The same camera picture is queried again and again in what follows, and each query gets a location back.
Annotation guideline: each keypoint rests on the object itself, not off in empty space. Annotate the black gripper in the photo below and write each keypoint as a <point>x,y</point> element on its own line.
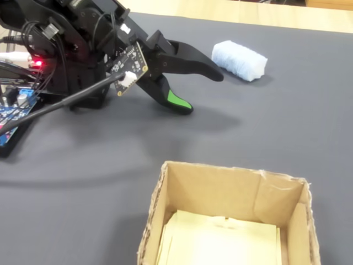
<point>153,44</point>

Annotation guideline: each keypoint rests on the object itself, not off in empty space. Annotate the light blue yarn block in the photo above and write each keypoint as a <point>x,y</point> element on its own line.
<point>237,59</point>

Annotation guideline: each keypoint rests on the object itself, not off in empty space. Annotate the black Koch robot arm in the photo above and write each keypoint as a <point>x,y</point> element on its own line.
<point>80,36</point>

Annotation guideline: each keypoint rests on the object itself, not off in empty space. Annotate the brown cardboard box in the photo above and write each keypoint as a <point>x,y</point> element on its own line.
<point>220,187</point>

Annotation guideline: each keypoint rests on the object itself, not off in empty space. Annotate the brown wooden furniture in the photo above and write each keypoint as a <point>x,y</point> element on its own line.
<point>331,2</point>

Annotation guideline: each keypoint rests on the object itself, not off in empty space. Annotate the blue controller circuit board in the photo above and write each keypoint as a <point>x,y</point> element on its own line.
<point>13,113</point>

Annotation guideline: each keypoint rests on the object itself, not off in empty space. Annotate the pale yellow paper sheets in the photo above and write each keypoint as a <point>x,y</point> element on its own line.
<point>220,245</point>

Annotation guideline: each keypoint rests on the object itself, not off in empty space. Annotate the black camera circuit board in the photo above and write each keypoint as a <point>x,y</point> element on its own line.
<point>132,62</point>

